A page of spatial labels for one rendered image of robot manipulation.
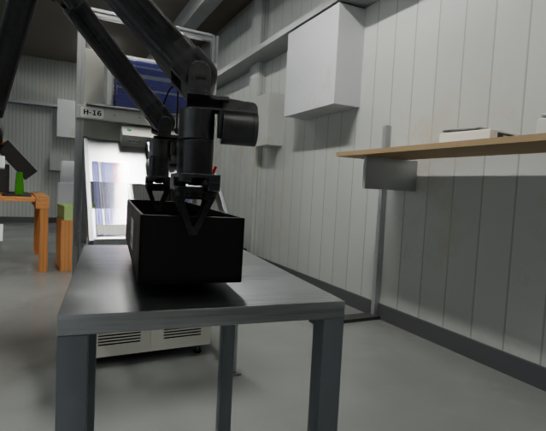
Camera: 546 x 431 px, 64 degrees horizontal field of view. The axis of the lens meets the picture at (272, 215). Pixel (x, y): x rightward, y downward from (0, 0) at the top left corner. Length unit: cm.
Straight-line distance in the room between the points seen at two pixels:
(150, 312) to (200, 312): 7
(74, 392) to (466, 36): 301
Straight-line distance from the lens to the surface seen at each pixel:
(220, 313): 70
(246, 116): 72
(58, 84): 1093
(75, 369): 70
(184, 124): 71
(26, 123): 1081
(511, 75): 298
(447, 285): 315
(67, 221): 510
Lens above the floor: 99
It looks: 3 degrees down
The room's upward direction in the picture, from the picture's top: 3 degrees clockwise
